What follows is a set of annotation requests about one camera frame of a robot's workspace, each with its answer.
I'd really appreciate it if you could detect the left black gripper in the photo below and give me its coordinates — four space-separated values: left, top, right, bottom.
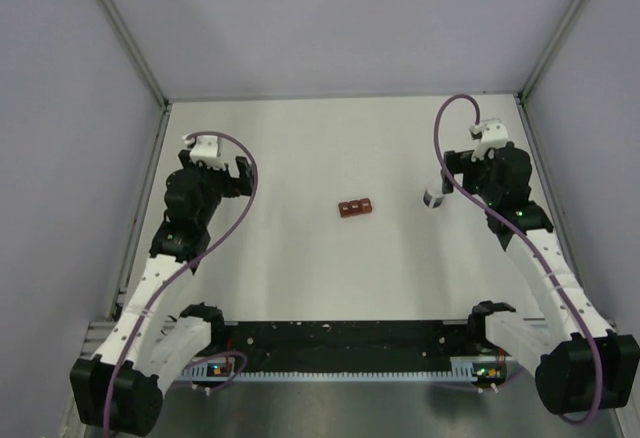
179 150 254 227

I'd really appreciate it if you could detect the white pill bottle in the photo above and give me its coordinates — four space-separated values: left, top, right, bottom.
423 183 445 209

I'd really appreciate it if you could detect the red weekly pill organizer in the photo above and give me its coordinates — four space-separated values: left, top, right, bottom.
337 198 373 218

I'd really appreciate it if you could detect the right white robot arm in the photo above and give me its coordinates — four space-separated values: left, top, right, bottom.
437 141 639 426

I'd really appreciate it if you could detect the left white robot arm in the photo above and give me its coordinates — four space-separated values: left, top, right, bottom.
70 150 258 437

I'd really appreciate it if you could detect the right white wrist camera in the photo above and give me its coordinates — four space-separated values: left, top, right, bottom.
469 119 509 161

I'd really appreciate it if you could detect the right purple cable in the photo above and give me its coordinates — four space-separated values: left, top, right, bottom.
433 93 604 427

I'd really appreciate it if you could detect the purple cable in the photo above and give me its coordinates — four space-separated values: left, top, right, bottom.
103 131 259 437
433 93 604 427

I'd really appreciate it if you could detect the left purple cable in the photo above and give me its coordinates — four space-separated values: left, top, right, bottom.
103 131 259 437

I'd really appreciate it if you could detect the right aluminium frame post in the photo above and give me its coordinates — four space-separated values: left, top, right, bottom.
517 0 590 103

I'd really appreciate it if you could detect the aluminium frame post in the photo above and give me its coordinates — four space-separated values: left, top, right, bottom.
517 0 590 103
96 0 169 109

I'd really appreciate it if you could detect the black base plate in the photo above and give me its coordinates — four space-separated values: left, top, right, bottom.
212 320 498 373

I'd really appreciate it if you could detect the grey slotted cable duct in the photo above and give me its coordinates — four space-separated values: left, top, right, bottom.
175 358 507 387

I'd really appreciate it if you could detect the left aluminium frame post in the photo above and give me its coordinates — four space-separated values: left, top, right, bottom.
96 0 169 109

